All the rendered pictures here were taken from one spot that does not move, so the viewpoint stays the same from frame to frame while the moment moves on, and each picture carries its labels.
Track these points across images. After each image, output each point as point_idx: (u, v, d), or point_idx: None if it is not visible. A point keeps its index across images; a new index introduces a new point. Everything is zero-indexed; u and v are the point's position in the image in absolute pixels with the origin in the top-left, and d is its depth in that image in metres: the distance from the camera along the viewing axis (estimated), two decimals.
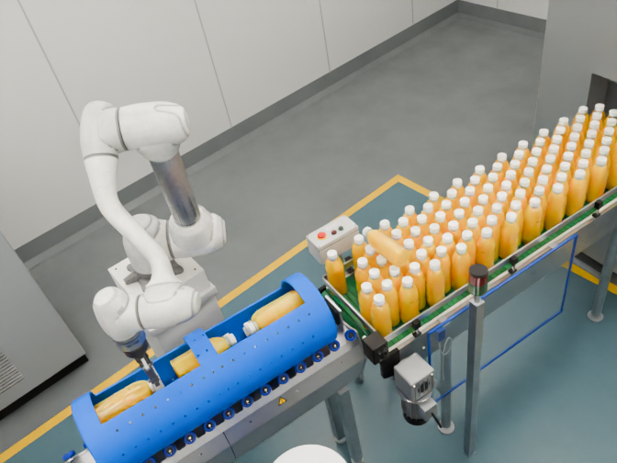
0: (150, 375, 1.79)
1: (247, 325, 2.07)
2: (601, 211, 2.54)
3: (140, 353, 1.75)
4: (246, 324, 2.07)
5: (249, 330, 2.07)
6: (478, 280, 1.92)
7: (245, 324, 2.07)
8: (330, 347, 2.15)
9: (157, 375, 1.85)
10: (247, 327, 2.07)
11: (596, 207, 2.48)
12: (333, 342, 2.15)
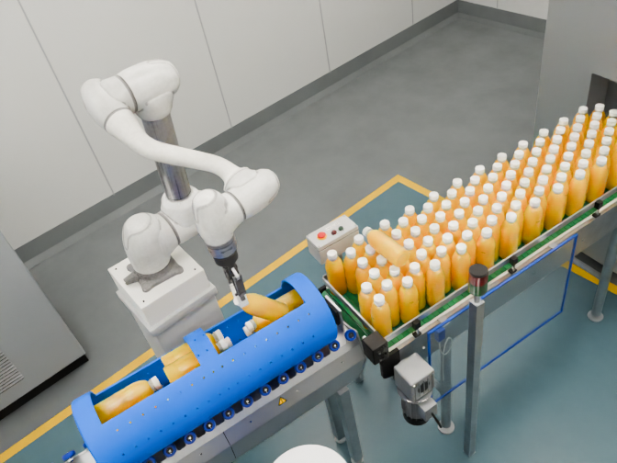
0: (239, 286, 1.80)
1: (248, 323, 2.07)
2: (601, 211, 2.54)
3: (232, 262, 1.76)
4: (247, 322, 2.08)
5: (250, 328, 2.07)
6: (478, 280, 1.92)
7: (246, 322, 2.08)
8: (330, 347, 2.15)
9: None
10: (248, 325, 2.07)
11: (596, 207, 2.48)
12: (333, 342, 2.15)
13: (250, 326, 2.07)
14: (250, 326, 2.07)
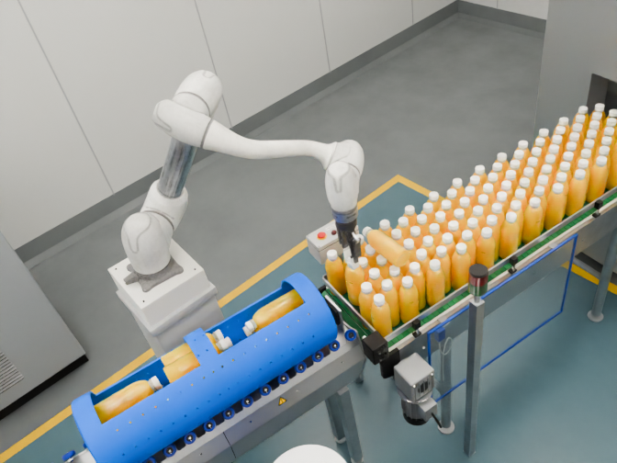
0: (356, 248, 2.03)
1: (248, 323, 2.07)
2: (601, 211, 2.54)
3: (353, 226, 2.00)
4: (247, 322, 2.08)
5: (250, 328, 2.07)
6: (478, 280, 1.92)
7: (246, 322, 2.08)
8: (330, 347, 2.15)
9: None
10: (248, 325, 2.07)
11: (596, 207, 2.48)
12: (333, 342, 2.15)
13: (250, 326, 2.07)
14: (250, 326, 2.07)
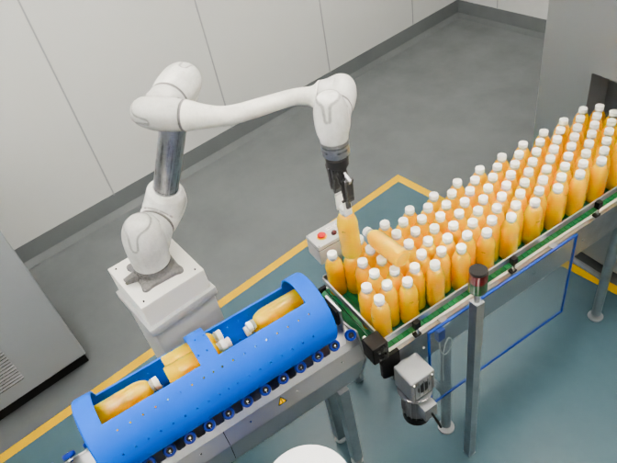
0: (349, 190, 1.86)
1: (248, 323, 2.07)
2: (601, 211, 2.54)
3: (344, 165, 1.82)
4: (247, 322, 2.08)
5: (250, 328, 2.07)
6: (478, 280, 1.92)
7: (246, 322, 2.08)
8: (330, 347, 2.15)
9: None
10: (248, 325, 2.07)
11: (596, 207, 2.48)
12: (333, 342, 2.15)
13: (250, 326, 2.07)
14: (250, 326, 2.07)
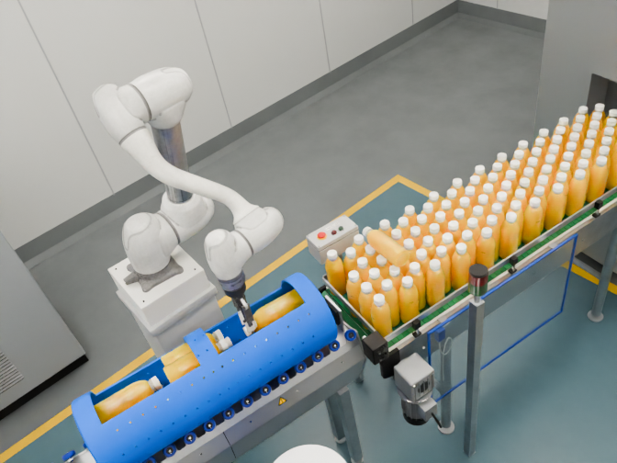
0: (247, 314, 1.96)
1: None
2: (601, 211, 2.54)
3: (241, 292, 1.92)
4: None
5: None
6: (478, 280, 1.92)
7: None
8: (330, 347, 2.15)
9: None
10: None
11: (596, 207, 2.48)
12: (333, 342, 2.15)
13: None
14: None
